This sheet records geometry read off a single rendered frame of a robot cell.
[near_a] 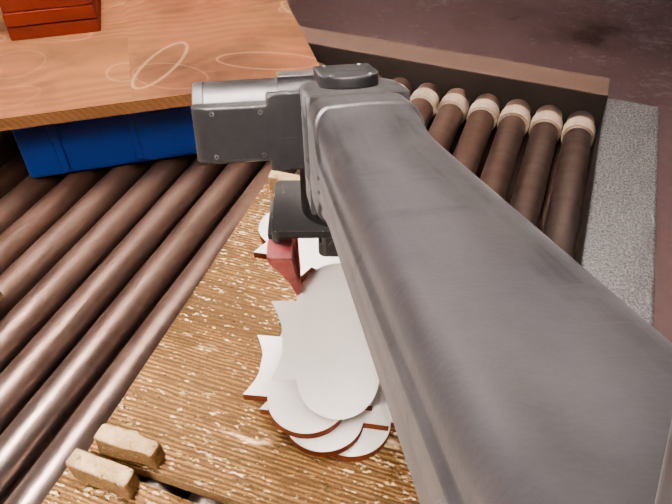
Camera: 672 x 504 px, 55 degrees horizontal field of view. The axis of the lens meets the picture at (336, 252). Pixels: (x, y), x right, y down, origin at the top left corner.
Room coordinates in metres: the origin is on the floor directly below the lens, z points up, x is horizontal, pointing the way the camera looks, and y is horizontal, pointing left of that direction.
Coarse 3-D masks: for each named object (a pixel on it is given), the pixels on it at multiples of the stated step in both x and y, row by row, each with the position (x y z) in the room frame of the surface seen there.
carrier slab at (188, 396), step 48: (240, 240) 0.57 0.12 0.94; (240, 288) 0.49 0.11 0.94; (288, 288) 0.49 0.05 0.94; (192, 336) 0.42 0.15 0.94; (240, 336) 0.42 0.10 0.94; (144, 384) 0.36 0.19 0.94; (192, 384) 0.36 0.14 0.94; (240, 384) 0.36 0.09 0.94; (144, 432) 0.31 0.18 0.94; (192, 432) 0.31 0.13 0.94; (240, 432) 0.31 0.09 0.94; (192, 480) 0.26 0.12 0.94; (240, 480) 0.26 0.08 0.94; (288, 480) 0.26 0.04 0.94; (336, 480) 0.26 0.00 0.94; (384, 480) 0.26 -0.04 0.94
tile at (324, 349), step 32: (320, 288) 0.39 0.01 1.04; (288, 320) 0.37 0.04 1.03; (320, 320) 0.37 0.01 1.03; (352, 320) 0.37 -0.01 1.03; (288, 352) 0.34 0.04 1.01; (320, 352) 0.34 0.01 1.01; (352, 352) 0.34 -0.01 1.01; (320, 384) 0.32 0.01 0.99; (352, 384) 0.32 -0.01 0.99; (352, 416) 0.30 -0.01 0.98
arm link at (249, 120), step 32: (352, 64) 0.37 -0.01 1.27; (192, 96) 0.37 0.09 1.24; (224, 96) 0.38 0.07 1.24; (256, 96) 0.38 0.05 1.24; (288, 96) 0.36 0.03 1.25; (224, 128) 0.35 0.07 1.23; (256, 128) 0.35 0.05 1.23; (288, 128) 0.35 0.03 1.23; (224, 160) 0.34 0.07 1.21; (256, 160) 0.34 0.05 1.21; (288, 160) 0.34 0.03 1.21
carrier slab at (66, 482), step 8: (64, 472) 0.27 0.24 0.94; (64, 480) 0.26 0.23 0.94; (72, 480) 0.26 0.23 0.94; (56, 488) 0.25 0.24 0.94; (64, 488) 0.25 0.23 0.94; (72, 488) 0.25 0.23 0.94; (80, 488) 0.25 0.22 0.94; (88, 488) 0.25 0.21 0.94; (96, 488) 0.25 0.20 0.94; (144, 488) 0.25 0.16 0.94; (152, 488) 0.25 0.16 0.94; (48, 496) 0.25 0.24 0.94; (56, 496) 0.25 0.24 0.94; (64, 496) 0.25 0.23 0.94; (72, 496) 0.25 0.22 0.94; (80, 496) 0.25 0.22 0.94; (88, 496) 0.25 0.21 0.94; (96, 496) 0.25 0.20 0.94; (104, 496) 0.25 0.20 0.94; (112, 496) 0.25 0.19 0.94; (136, 496) 0.25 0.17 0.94; (144, 496) 0.25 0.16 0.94; (152, 496) 0.25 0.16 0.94; (160, 496) 0.25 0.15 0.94; (168, 496) 0.25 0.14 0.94; (176, 496) 0.25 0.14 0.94
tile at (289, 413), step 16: (272, 336) 0.40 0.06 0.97; (272, 352) 0.38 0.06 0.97; (272, 368) 0.36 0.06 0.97; (256, 384) 0.34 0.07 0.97; (272, 384) 0.34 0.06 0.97; (288, 384) 0.34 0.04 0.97; (256, 400) 0.33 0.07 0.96; (272, 400) 0.32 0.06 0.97; (288, 400) 0.32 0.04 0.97; (272, 416) 0.31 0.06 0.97; (288, 416) 0.31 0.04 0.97; (304, 416) 0.31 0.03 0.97; (320, 416) 0.31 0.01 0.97; (288, 432) 0.29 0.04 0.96; (304, 432) 0.29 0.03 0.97; (320, 432) 0.29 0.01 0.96
